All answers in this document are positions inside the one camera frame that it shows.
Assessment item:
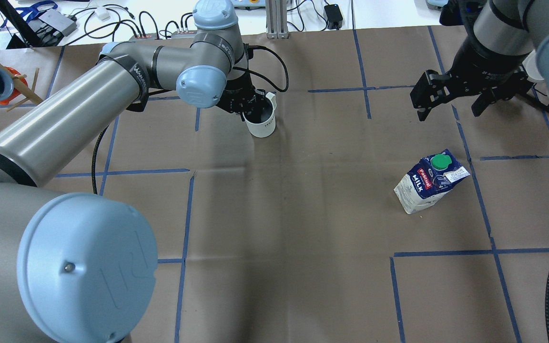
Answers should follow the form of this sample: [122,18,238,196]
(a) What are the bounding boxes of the blue white milk carton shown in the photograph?
[394,149,470,214]

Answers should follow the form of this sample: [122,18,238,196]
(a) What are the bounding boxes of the white mug grey inside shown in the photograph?
[241,92,277,138]

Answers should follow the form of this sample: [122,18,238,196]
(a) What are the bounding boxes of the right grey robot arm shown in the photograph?
[410,0,549,121]

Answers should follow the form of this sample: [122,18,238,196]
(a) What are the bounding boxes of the small grey hub box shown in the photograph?
[168,30,198,39]

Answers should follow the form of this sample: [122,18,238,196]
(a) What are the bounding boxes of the black power adapter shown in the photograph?
[323,4,344,30]

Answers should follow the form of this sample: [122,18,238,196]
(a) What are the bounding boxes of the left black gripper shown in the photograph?
[217,69,265,115]

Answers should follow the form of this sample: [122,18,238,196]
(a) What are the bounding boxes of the grey usb hub box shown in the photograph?
[38,9,78,37]

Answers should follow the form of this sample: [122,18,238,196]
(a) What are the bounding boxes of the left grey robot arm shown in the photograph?
[0,0,263,343]

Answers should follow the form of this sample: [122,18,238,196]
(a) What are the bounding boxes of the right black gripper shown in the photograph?
[410,48,527,122]

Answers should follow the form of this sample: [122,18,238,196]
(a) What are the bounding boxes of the black braided left cable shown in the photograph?
[91,44,290,196]

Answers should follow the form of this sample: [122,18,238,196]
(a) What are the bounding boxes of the brown paper table cover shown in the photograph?
[0,25,549,343]

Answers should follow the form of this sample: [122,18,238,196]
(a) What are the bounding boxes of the small hub with red lights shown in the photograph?
[129,33,158,41]

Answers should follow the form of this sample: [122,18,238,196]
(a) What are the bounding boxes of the aluminium profile post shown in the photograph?
[265,0,288,39]

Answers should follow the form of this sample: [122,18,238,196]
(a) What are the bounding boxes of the wooden mug tree stand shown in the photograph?
[0,63,43,111]

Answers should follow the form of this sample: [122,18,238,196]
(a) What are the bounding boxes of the orange cup on stand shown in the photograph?
[0,67,28,106]

